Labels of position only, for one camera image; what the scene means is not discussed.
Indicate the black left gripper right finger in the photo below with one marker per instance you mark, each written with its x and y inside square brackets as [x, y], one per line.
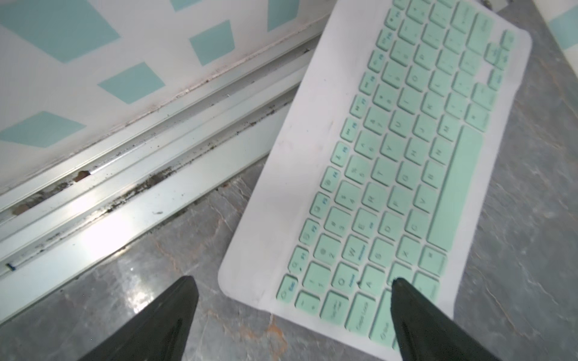
[424, 332]

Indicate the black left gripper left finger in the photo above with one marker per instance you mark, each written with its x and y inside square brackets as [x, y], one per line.
[159, 331]

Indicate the green key keyboard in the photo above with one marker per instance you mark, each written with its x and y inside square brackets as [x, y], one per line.
[380, 169]

